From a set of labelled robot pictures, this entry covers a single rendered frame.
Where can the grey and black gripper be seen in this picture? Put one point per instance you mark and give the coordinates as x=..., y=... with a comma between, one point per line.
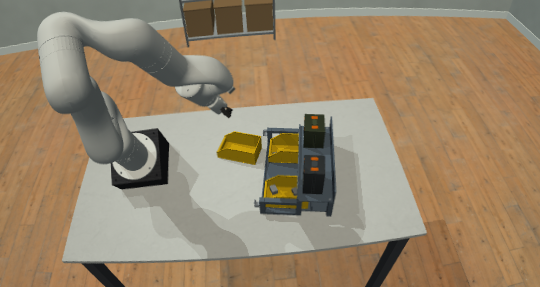
x=219, y=107

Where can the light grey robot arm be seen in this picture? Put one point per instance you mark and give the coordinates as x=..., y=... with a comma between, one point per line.
x=65, y=76

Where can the yellow open-front bin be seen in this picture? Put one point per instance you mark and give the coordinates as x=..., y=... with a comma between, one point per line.
x=284, y=184
x=286, y=147
x=240, y=147

